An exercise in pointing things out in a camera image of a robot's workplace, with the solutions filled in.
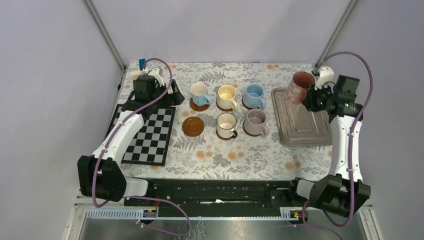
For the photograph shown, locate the light blue faceted mug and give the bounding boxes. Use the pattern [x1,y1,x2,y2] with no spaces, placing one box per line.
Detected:
[190,82,212,107]

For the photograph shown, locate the brown wooden coaster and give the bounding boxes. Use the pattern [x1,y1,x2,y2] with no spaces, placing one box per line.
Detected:
[182,117,205,137]
[242,121,262,137]
[216,101,234,113]
[189,98,210,112]
[241,100,260,110]

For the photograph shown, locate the pink patterned mug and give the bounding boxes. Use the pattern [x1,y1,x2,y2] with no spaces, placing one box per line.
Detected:
[285,71,315,105]

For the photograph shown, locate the metal tray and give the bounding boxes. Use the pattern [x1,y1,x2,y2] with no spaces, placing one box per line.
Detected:
[271,87,333,148]

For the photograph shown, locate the cream yellow mug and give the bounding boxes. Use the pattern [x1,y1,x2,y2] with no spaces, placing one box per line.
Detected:
[216,84,239,112]

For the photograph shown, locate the white mug black rim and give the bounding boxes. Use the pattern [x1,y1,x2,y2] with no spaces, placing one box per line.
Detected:
[216,112,238,139]

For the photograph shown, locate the dark walnut coaster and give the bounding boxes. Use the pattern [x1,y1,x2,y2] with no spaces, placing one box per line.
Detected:
[215,131,234,141]

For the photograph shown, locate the lilac mug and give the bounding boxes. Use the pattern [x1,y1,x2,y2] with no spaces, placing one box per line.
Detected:
[244,109,270,137]

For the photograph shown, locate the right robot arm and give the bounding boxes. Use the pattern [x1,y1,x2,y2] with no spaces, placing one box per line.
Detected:
[286,75,371,217]

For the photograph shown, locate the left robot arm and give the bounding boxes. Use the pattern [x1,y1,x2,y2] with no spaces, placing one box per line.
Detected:
[77,73,184,208]

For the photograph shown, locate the blue grey block toy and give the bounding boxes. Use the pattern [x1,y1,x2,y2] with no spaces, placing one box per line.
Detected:
[130,58,148,80]

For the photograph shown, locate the black white chessboard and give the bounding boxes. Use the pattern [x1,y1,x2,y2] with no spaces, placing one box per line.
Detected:
[121,106,176,166]

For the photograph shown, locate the floral tablecloth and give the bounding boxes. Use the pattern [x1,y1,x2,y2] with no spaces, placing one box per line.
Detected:
[120,61,332,181]

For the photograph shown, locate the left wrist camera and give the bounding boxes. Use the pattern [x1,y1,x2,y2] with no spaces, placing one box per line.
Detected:
[142,66,166,86]

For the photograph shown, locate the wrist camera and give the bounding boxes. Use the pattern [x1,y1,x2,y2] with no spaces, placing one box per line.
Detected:
[311,66,335,90]
[142,66,166,86]

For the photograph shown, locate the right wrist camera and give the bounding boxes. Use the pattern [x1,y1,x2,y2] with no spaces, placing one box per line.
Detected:
[311,66,335,90]

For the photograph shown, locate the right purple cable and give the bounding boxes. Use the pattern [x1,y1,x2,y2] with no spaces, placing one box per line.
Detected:
[301,50,374,240]

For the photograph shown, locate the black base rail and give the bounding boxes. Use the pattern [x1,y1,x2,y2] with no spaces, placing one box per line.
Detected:
[124,178,306,218]

